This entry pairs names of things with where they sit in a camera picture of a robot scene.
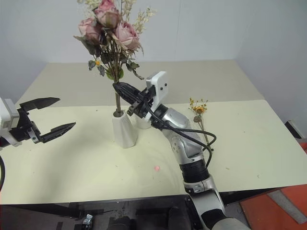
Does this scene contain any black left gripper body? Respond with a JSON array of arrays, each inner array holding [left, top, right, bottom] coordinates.
[[9, 108, 42, 145]]

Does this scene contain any tall white faceted vase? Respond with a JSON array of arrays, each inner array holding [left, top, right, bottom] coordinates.
[[111, 111, 140, 148]]

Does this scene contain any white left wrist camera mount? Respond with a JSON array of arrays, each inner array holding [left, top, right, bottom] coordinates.
[[0, 97, 20, 147]]

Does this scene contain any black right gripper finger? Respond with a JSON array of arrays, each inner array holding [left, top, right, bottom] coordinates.
[[112, 82, 142, 99], [114, 86, 138, 106]]

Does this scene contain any small metal clip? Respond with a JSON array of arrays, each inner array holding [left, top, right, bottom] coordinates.
[[82, 213, 94, 226]]

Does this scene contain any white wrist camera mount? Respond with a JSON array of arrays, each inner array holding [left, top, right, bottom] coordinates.
[[0, 97, 20, 147], [145, 71, 170, 120]]

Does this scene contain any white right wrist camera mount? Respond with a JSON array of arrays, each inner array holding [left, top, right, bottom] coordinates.
[[145, 71, 170, 120]]

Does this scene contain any small white vase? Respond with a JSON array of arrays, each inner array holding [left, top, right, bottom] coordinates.
[[133, 114, 153, 130]]

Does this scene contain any black box at table side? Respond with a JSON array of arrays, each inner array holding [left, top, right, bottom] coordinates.
[[283, 119, 307, 155]]

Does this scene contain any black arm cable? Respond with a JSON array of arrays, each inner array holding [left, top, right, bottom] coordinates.
[[0, 155, 6, 193], [142, 94, 217, 166]]

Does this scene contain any pink rose bouquet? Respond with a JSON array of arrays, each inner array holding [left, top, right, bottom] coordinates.
[[73, 0, 158, 118]]

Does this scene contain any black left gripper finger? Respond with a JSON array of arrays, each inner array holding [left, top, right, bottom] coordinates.
[[39, 122, 77, 144], [19, 96, 60, 112]]

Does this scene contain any yellow dried flower bouquet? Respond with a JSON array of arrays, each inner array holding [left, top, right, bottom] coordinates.
[[188, 97, 214, 152]]

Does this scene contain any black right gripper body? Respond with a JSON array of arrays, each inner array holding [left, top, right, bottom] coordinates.
[[127, 86, 157, 119]]

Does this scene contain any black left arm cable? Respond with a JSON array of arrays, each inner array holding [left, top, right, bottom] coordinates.
[[0, 155, 6, 193]]

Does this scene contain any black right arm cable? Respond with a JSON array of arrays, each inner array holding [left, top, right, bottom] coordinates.
[[142, 94, 217, 166]]

